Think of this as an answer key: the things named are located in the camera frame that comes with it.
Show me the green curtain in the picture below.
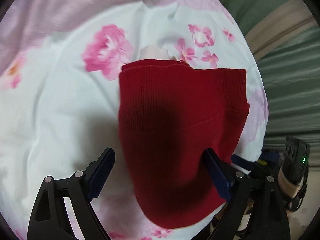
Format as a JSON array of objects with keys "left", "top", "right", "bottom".
[{"left": 202, "top": 0, "right": 320, "bottom": 140}]

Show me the pink floral duvet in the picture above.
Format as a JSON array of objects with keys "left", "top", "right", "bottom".
[{"left": 1, "top": 0, "right": 268, "bottom": 239}]

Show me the person's right hand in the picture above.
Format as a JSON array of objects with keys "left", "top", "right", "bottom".
[{"left": 278, "top": 168, "right": 302, "bottom": 199}]

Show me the red Mickey Mouse sweater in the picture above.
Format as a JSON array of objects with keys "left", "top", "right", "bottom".
[{"left": 118, "top": 59, "right": 249, "bottom": 229}]

